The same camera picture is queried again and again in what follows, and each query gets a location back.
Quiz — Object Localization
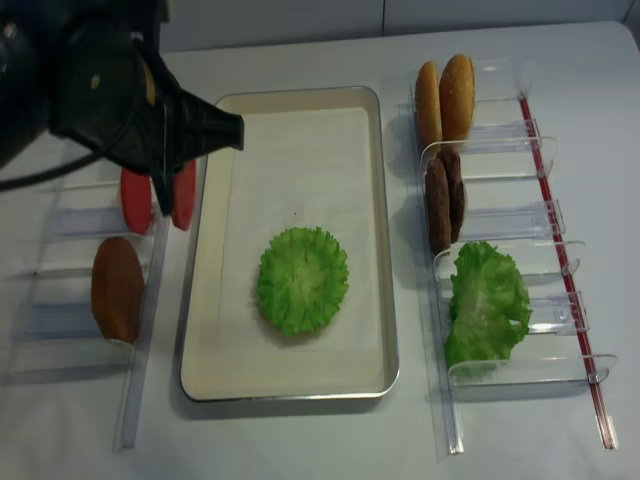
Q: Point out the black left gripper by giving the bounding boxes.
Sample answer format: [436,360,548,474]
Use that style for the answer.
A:
[49,9,244,216]

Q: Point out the red tomato slice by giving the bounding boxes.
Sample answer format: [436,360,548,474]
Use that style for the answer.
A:
[119,169,152,235]
[172,160,197,231]

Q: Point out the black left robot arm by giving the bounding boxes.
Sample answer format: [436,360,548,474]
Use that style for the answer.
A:
[1,1,180,216]

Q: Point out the green lettuce on tray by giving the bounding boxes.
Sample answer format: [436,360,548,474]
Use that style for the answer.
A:
[255,227,349,337]

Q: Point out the brown meat patty front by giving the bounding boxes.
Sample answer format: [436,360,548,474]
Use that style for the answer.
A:
[425,158,451,255]

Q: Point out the brown meat patty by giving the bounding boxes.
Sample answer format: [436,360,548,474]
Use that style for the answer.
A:
[438,147,466,243]
[425,158,451,255]

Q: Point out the brown meat patty rear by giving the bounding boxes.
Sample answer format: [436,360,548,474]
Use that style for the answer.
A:
[438,147,466,243]

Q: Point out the green lettuce leaf in rack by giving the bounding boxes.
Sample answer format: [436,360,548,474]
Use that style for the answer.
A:
[445,241,532,367]

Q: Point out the white tray liner paper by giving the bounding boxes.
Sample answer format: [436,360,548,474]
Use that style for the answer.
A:
[216,108,380,351]

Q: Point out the brown bun bottom in rack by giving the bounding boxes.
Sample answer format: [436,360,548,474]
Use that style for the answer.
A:
[91,237,144,345]

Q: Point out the clear acrylic left rack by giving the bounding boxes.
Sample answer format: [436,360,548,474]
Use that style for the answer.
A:
[1,161,170,448]

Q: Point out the clear acrylic rack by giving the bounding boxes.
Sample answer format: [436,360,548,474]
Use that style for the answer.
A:
[1,161,170,448]
[414,59,618,455]

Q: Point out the cream metal tray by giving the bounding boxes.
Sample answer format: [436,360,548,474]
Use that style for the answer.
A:
[179,86,399,402]

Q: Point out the light bun half left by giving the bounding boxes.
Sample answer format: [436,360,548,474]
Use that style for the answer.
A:
[414,61,443,147]

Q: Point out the sesame bun top right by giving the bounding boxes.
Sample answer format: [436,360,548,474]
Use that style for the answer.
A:
[439,54,475,141]

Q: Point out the clear acrylic right rack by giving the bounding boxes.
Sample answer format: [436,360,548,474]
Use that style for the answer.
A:
[414,59,618,455]

